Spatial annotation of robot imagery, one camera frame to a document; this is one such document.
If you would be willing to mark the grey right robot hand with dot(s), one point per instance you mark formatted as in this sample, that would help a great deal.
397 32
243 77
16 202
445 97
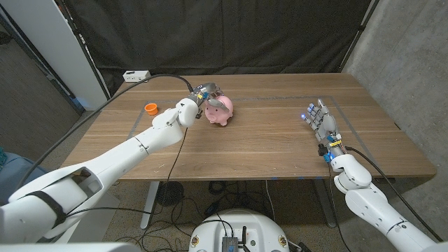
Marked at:
329 126

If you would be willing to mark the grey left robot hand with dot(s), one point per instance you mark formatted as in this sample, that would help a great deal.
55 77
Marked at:
208 90

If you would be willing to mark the pink plastic piggy bank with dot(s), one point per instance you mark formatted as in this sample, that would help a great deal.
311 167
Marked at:
218 117

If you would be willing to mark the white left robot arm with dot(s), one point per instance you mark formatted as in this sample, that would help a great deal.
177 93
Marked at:
122 157

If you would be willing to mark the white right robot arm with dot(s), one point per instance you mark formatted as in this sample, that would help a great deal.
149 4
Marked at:
371 206

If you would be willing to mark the small orange cup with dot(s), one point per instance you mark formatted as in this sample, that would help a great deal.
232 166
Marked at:
151 109

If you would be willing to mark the black backdrop curtain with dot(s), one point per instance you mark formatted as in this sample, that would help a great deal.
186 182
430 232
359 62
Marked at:
227 35

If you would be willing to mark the grey tape outline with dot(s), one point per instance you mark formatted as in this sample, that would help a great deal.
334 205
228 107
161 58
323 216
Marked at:
273 98

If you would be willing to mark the white power strip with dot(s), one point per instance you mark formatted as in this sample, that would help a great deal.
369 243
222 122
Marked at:
134 76

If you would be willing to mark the grey table leg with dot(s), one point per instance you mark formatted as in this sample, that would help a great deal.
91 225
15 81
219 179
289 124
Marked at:
325 206

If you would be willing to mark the round black fan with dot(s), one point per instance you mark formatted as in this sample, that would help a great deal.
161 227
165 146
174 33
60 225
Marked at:
169 193

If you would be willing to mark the black power adapter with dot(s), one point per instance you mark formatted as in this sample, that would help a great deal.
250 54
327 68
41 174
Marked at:
211 209

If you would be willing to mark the white table leg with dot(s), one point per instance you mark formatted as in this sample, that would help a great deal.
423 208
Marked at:
148 206

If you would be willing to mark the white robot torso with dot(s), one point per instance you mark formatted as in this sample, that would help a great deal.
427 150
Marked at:
238 222

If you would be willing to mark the black antenna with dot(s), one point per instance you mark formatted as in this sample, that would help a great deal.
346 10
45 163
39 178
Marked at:
244 234

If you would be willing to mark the grey electronics box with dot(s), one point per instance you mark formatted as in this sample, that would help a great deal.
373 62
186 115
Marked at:
230 245

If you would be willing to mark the white leaning panel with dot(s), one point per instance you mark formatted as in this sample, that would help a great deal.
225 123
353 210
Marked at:
52 42

